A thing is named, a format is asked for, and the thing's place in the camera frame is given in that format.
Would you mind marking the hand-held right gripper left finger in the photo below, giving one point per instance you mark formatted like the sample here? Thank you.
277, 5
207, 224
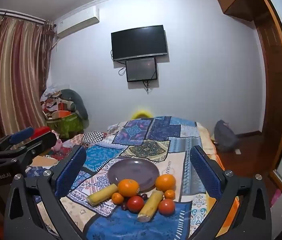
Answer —
71, 172

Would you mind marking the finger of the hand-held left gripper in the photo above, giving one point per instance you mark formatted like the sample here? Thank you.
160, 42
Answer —
21, 133
41, 142

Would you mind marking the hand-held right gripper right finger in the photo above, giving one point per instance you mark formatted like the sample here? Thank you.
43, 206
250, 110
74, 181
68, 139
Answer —
203, 172

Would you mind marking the large orange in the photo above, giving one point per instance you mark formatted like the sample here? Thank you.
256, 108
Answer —
128, 187
165, 182

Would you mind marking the yellow corn cob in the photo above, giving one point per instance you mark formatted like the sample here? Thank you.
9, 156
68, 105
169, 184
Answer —
151, 206
102, 197

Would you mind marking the small orange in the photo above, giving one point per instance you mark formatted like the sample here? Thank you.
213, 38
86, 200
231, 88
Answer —
169, 194
117, 198

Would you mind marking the red tomato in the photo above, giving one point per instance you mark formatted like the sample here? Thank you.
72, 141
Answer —
135, 203
166, 206

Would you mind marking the purple plate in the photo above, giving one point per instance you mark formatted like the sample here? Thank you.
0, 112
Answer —
133, 170

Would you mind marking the red box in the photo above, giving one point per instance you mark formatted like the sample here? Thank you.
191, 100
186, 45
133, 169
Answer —
41, 130

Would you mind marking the pink toy bear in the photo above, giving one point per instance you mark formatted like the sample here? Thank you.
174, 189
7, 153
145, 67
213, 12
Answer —
59, 145

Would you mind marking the beige cardboard sheet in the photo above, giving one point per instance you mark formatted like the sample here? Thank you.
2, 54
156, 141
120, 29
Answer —
43, 162

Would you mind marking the green patterned box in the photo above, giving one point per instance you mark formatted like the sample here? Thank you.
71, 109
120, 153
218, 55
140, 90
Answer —
68, 126

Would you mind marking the orange box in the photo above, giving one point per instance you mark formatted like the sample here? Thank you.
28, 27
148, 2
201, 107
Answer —
62, 113

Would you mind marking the orange fleece blanket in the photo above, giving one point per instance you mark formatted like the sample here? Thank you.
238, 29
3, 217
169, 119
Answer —
206, 135

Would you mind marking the grey bag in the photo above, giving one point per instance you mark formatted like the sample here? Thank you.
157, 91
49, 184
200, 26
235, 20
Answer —
225, 136

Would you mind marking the pile of paper clutter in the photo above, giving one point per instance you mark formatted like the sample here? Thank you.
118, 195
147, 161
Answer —
51, 100

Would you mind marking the grey cushion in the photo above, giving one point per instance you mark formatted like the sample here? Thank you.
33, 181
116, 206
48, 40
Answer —
78, 100

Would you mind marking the striped red curtain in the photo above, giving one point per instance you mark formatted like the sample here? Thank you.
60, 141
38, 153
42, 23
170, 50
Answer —
11, 75

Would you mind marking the patchwork printed blanket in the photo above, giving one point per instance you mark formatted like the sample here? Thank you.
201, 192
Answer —
151, 140

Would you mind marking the dark red grape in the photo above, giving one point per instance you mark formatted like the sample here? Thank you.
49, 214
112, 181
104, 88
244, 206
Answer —
124, 206
144, 196

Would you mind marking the yellow round object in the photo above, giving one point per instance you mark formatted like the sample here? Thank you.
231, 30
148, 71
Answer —
141, 113

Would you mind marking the white air conditioner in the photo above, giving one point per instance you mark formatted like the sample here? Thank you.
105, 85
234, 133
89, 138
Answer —
77, 21

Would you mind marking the small black wall monitor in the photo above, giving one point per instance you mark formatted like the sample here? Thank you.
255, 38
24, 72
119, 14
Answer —
141, 69

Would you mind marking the black wall television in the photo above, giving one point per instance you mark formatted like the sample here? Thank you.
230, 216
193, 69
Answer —
139, 42

